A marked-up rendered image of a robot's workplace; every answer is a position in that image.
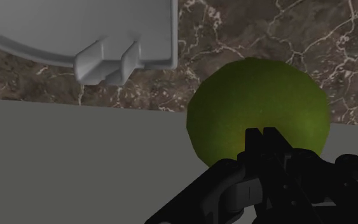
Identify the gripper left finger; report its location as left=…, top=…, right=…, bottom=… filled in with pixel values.
left=144, top=127, right=279, bottom=224

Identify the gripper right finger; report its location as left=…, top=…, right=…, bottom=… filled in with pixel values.
left=263, top=127, right=358, bottom=224

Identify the green apple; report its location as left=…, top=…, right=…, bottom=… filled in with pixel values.
left=186, top=57, right=331, bottom=168

